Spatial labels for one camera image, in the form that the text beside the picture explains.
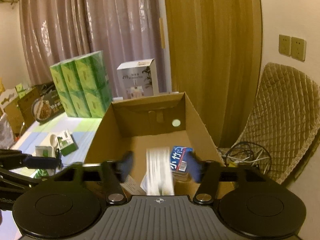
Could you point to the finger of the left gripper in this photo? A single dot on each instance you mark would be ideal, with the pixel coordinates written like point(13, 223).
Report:
point(13, 159)
point(13, 183)

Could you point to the silver green tea pouch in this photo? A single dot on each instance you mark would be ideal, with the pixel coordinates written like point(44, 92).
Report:
point(45, 152)

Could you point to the wooden door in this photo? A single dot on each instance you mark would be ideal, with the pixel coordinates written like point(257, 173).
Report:
point(215, 57)

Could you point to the dark oval food tray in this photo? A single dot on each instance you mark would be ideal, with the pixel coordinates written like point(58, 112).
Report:
point(47, 107)

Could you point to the white humidifier box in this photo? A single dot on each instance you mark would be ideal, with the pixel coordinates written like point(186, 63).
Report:
point(138, 78)

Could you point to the crumpled silver bag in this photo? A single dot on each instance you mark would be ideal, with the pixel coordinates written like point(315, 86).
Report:
point(6, 134)

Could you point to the white blue pill box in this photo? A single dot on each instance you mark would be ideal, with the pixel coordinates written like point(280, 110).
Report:
point(132, 187)

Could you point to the blue playing card box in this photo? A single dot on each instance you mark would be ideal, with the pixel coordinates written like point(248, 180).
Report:
point(178, 158)

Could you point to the white ointment box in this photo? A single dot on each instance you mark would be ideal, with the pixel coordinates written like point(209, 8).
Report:
point(159, 178)

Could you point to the white plastic spoon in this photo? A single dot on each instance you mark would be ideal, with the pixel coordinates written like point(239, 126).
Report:
point(53, 143)

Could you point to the large brown cardboard box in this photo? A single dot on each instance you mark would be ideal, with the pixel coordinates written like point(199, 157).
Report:
point(143, 123)

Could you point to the green tissue multipack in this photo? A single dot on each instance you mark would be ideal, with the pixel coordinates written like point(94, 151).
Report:
point(83, 85)

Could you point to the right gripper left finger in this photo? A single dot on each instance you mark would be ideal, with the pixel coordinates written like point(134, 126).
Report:
point(113, 174)

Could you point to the beige curtain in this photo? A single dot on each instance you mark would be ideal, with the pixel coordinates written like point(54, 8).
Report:
point(124, 30)

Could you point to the quilted chair cushion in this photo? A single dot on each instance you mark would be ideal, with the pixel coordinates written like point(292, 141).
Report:
point(284, 118)

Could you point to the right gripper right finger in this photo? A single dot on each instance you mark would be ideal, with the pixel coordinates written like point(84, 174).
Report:
point(206, 174)

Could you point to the double wall socket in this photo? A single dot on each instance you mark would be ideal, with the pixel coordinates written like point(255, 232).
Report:
point(292, 46)

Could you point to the small brown cardboard boxes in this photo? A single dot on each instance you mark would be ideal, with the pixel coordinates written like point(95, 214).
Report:
point(18, 109)

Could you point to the green spray medicine box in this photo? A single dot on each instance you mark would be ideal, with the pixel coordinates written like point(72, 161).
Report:
point(66, 143)

